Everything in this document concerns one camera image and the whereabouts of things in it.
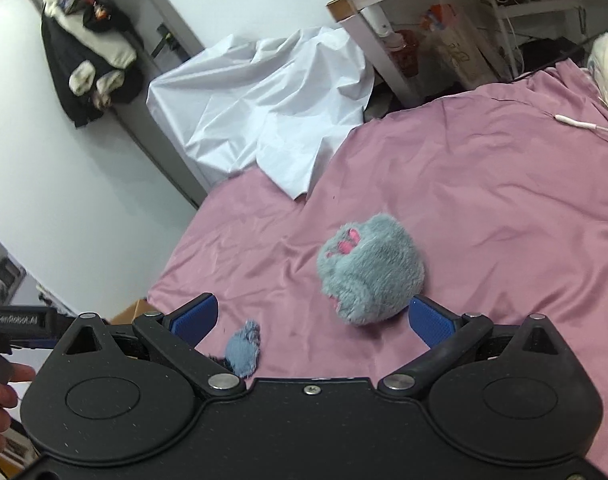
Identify blue denim fabric piece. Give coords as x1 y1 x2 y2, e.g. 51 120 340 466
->
225 320 261 379

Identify grey pink plush toy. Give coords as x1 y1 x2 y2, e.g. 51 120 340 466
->
316 214 426 326

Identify black white plush piece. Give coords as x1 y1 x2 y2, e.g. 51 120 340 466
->
210 356 230 370

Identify person's left hand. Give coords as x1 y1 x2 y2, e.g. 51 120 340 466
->
0 363 36 452

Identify brown cardboard box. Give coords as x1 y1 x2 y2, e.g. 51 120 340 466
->
110 299 158 325

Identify pink bed sheet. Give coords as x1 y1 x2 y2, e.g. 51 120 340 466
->
148 61 608 475

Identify white crumpled sheet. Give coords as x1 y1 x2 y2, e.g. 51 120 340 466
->
147 27 374 200

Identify grey door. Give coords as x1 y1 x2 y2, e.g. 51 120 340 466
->
32 0 206 207

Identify hanging black white clothes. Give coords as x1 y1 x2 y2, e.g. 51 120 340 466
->
40 0 144 128

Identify white charging cable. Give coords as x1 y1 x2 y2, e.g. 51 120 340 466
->
553 112 608 137

